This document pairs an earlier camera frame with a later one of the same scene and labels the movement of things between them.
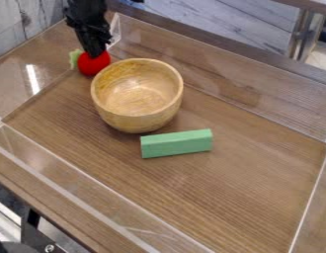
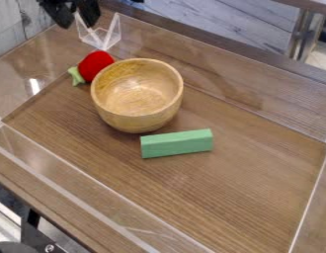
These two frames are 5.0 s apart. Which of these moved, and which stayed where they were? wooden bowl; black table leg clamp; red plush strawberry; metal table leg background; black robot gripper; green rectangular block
Moved: black robot gripper; red plush strawberry
Stayed: green rectangular block; metal table leg background; black table leg clamp; wooden bowl
